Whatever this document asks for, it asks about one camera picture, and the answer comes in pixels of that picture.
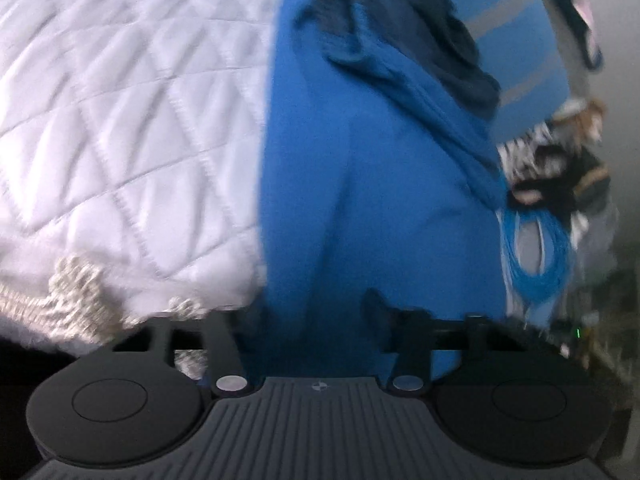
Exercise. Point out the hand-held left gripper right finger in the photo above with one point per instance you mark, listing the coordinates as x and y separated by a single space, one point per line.
380 311

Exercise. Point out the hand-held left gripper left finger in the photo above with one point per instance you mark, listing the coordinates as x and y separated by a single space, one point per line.
220 341

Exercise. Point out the blue fleece garment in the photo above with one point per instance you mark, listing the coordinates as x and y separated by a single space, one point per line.
375 185

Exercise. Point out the beige knit blanket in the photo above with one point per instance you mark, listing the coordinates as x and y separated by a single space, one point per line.
75 290

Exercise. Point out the black white striped cloth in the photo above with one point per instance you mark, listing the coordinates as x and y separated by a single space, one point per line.
520 147

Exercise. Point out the black brown cloth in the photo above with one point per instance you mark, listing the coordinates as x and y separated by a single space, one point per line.
565 180

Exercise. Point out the white quilted bedspread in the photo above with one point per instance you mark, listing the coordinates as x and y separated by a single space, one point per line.
130 125

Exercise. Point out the tan plush thing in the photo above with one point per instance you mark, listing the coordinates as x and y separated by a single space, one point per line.
582 115

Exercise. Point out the blue grey-striped cushion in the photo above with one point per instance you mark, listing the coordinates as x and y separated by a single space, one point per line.
515 45

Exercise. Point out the white navy cloth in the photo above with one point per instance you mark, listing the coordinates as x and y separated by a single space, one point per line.
575 25

